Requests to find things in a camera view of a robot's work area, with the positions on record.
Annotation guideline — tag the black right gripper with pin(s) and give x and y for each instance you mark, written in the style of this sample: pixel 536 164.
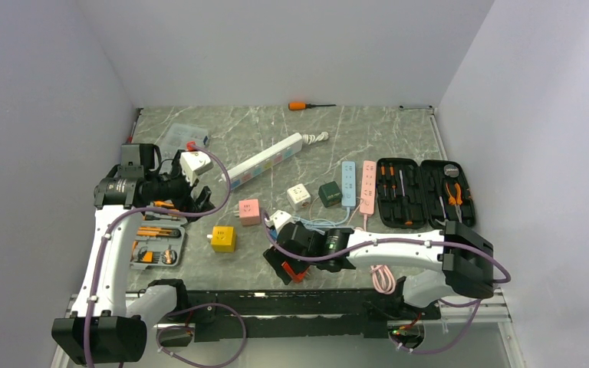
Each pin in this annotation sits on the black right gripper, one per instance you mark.
pixel 276 261

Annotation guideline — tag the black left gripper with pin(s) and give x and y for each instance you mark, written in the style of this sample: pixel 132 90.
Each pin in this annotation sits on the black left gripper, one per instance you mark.
pixel 185 204

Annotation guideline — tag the red cube adapter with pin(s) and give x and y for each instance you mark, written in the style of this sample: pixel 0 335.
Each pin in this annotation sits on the red cube adapter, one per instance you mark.
pixel 294 272

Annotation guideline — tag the white cube charger with picture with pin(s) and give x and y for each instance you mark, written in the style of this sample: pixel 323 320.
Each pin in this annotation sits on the white cube charger with picture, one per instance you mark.
pixel 298 197

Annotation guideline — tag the pink cube adapter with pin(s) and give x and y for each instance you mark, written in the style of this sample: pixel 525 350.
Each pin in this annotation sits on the pink cube adapter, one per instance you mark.
pixel 248 212

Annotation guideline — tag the dark green cube charger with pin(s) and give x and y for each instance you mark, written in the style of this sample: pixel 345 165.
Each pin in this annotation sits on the dark green cube charger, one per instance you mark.
pixel 330 194

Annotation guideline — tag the yellow cube adapter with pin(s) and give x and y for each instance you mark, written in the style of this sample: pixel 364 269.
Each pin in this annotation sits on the yellow cube adapter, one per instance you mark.
pixel 222 239

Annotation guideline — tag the light blue power strip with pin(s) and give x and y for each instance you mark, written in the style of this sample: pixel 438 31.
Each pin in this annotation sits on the light blue power strip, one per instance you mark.
pixel 348 184

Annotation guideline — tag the pink power strip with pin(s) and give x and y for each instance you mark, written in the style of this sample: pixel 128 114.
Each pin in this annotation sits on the pink power strip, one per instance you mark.
pixel 368 188

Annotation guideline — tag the white power strip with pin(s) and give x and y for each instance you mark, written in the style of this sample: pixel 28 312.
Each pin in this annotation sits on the white power strip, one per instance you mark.
pixel 265 160

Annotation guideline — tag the white round plug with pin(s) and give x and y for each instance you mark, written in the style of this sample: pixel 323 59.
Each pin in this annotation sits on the white round plug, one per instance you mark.
pixel 309 139

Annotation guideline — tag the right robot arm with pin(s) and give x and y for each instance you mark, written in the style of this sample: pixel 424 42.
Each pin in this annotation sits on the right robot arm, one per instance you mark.
pixel 454 261

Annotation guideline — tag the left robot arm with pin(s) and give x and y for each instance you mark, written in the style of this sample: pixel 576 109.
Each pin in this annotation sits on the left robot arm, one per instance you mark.
pixel 101 326

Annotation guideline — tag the orange black utility knife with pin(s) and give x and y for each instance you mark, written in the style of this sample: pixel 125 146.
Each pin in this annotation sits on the orange black utility knife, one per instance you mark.
pixel 154 232

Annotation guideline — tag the grey open tool case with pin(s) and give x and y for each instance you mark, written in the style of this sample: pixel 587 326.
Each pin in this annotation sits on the grey open tool case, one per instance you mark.
pixel 159 252

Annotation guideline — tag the clear plastic screw organizer box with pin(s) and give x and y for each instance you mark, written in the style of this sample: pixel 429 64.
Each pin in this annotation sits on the clear plastic screw organizer box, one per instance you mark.
pixel 179 134

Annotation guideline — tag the blue red pen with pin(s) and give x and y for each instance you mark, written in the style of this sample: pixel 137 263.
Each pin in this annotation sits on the blue red pen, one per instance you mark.
pixel 129 138

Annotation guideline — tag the black open tool case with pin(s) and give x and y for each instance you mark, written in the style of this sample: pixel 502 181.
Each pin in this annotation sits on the black open tool case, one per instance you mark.
pixel 412 195

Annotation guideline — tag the orange screwdriver at back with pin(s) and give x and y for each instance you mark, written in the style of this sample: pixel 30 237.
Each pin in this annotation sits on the orange screwdriver at back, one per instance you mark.
pixel 298 106

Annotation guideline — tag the long nose orange pliers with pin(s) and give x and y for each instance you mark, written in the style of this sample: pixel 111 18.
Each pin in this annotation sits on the long nose orange pliers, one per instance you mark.
pixel 454 192

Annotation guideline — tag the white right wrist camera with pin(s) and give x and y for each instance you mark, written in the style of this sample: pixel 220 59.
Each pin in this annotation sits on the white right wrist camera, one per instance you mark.
pixel 278 220

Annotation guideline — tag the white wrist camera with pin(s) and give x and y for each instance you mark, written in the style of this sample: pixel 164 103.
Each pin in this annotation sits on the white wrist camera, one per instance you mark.
pixel 278 220
pixel 194 163

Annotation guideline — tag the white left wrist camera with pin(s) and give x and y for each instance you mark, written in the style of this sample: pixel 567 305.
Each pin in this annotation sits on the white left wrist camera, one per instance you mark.
pixel 194 163

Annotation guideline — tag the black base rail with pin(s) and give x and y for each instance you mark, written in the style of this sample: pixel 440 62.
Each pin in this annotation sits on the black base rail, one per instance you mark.
pixel 297 313

